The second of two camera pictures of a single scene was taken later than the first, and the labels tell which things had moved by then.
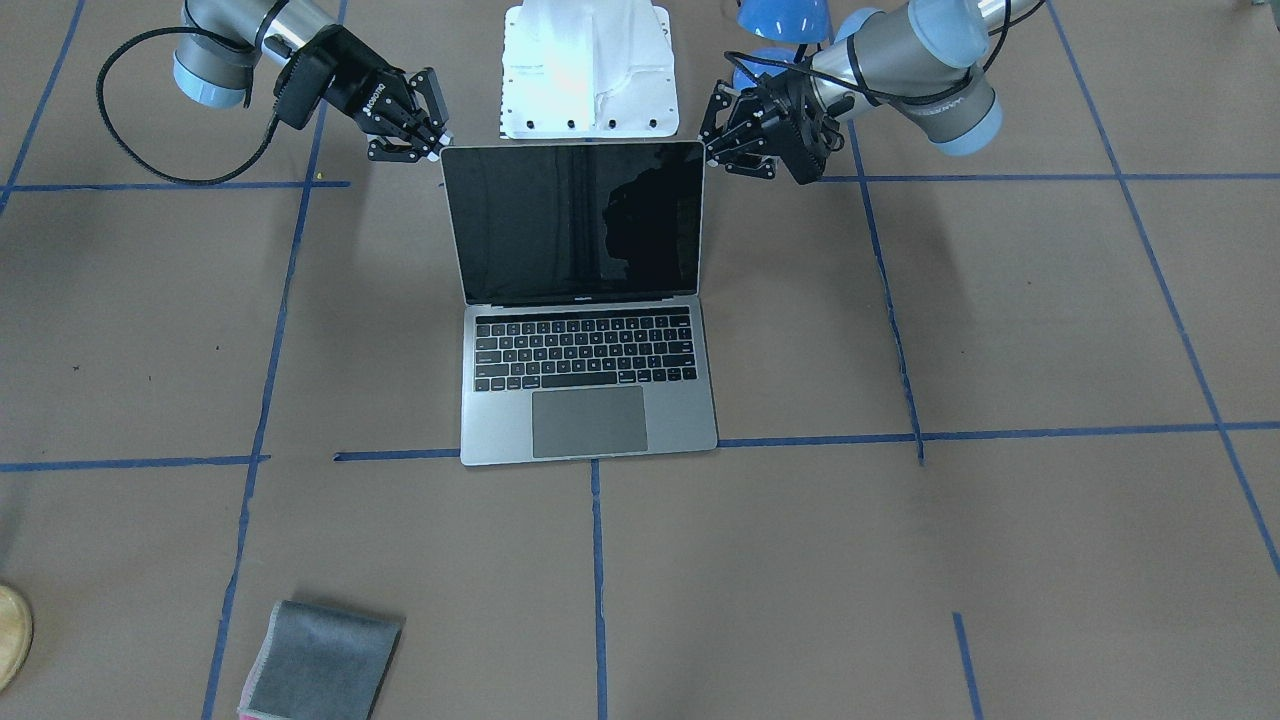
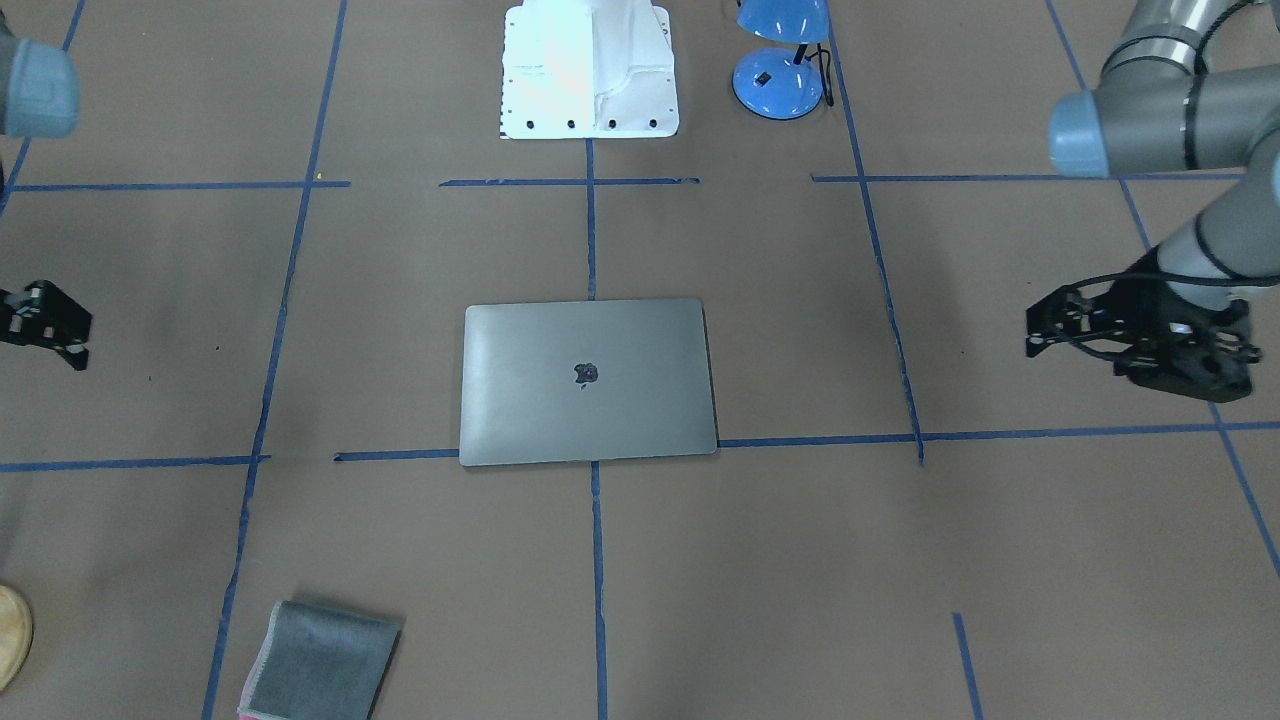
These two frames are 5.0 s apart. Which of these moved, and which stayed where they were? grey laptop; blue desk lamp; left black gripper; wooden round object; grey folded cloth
Moved: grey laptop; left black gripper
Stayed: grey folded cloth; blue desk lamp; wooden round object
